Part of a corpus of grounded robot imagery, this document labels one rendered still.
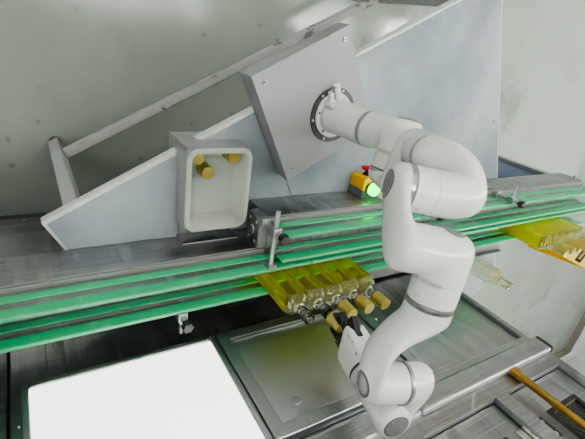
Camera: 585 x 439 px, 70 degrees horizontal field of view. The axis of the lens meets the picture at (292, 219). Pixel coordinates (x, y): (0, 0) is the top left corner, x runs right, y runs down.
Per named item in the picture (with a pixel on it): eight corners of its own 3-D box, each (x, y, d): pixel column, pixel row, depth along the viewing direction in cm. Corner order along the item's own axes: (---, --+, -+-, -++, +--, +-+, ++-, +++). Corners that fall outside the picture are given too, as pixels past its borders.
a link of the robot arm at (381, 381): (435, 288, 77) (403, 381, 83) (375, 285, 73) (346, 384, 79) (466, 313, 70) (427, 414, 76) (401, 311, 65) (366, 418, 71)
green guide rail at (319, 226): (272, 226, 116) (285, 239, 110) (272, 223, 116) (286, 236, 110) (581, 186, 207) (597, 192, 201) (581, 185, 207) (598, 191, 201)
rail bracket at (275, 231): (253, 254, 118) (275, 279, 108) (260, 199, 111) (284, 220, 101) (263, 253, 119) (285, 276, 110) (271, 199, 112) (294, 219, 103)
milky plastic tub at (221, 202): (174, 219, 115) (184, 233, 108) (177, 139, 105) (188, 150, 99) (233, 213, 124) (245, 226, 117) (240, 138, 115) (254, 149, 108)
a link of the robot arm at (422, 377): (401, 383, 71) (447, 381, 75) (374, 340, 80) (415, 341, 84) (373, 444, 77) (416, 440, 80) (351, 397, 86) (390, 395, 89)
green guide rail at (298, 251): (268, 249, 120) (282, 263, 114) (269, 246, 119) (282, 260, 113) (574, 200, 210) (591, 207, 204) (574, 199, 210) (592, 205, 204)
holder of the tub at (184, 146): (174, 235, 117) (183, 248, 112) (178, 139, 106) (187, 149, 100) (231, 228, 126) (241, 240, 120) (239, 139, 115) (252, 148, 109)
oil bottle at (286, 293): (252, 274, 121) (288, 320, 105) (253, 258, 119) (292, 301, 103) (268, 272, 124) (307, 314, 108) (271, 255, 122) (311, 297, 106)
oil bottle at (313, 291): (269, 271, 124) (307, 314, 108) (272, 254, 122) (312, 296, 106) (285, 268, 127) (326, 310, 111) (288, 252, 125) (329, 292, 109)
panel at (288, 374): (21, 395, 89) (26, 561, 63) (19, 384, 87) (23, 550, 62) (350, 306, 135) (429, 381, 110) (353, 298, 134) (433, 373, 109)
